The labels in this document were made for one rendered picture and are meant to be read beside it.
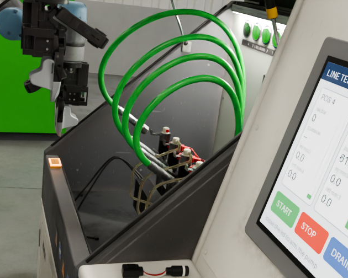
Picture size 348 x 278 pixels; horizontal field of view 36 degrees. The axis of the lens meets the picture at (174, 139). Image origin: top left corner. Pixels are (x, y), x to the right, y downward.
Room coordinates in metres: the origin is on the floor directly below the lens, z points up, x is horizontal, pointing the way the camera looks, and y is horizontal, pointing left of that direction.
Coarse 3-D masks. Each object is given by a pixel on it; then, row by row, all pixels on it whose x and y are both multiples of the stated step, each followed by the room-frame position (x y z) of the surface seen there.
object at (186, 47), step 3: (171, 0) 1.60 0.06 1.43; (171, 3) 1.60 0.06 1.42; (174, 6) 1.60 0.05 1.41; (177, 15) 1.60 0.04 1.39; (177, 18) 1.60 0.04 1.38; (177, 21) 1.61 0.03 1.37; (180, 24) 1.61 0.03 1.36; (180, 27) 1.61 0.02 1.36; (180, 30) 1.61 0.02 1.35; (183, 42) 1.61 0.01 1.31; (186, 42) 1.61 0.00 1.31; (189, 42) 1.62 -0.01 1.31; (183, 45) 1.61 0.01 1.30; (186, 45) 1.61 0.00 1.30; (189, 45) 1.62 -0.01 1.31; (183, 48) 1.61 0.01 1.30; (186, 48) 1.61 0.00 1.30; (189, 48) 1.62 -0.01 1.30; (183, 51) 1.61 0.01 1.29; (186, 51) 1.61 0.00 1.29; (189, 51) 1.62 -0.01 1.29
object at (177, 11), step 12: (168, 12) 1.26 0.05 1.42; (180, 12) 1.27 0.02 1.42; (192, 12) 1.28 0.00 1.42; (204, 12) 1.30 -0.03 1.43; (144, 24) 1.25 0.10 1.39; (120, 36) 1.23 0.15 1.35; (228, 36) 1.32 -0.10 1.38; (108, 48) 1.22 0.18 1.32; (240, 60) 1.33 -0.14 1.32; (108, 96) 1.22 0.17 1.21
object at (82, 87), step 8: (64, 64) 1.37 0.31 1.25; (72, 64) 1.38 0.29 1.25; (80, 64) 1.40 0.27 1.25; (88, 64) 1.41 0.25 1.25; (72, 72) 1.40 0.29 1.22; (80, 72) 1.40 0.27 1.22; (64, 80) 1.39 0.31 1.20; (72, 80) 1.40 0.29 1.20; (80, 80) 1.40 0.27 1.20; (64, 88) 1.38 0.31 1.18; (72, 88) 1.38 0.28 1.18; (80, 88) 1.39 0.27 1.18; (64, 96) 1.37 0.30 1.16; (72, 96) 1.39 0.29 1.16; (80, 96) 1.39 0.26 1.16; (72, 104) 1.39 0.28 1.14; (80, 104) 1.39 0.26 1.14
